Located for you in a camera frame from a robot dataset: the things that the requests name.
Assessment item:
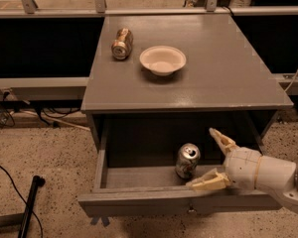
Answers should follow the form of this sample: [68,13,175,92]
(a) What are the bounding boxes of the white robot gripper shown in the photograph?
[186,128,296,196]

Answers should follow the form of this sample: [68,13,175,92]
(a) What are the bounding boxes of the silver 7up soda can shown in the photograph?
[175,143,201,179]

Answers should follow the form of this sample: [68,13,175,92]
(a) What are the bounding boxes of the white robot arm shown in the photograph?
[186,128,298,214]

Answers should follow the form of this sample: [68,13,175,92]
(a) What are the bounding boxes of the metal drawer knob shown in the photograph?
[188,208,197,214]

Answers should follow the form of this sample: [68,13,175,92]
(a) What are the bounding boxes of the grey open top drawer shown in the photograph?
[78,113,280,217]

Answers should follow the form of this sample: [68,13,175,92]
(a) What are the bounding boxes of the orange soda can lying down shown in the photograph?
[111,28,133,60]

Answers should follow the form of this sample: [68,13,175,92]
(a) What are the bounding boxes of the grey wooden cabinet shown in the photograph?
[81,15,293,143]

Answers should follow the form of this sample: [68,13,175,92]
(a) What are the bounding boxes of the white paper bowl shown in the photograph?
[139,46,187,76]

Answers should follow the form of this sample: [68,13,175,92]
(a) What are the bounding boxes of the black stand leg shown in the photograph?
[18,176,45,238]

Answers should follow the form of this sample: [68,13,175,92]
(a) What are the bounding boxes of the grey metal railing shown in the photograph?
[0,0,298,19]

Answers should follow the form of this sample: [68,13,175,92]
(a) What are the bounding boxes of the black floor cable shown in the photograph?
[0,157,45,238]

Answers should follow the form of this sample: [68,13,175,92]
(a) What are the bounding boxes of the tangled cables under ledge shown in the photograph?
[0,88,90,132]

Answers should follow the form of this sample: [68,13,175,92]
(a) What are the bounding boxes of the grey wall shelf ledge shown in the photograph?
[0,77,88,101]

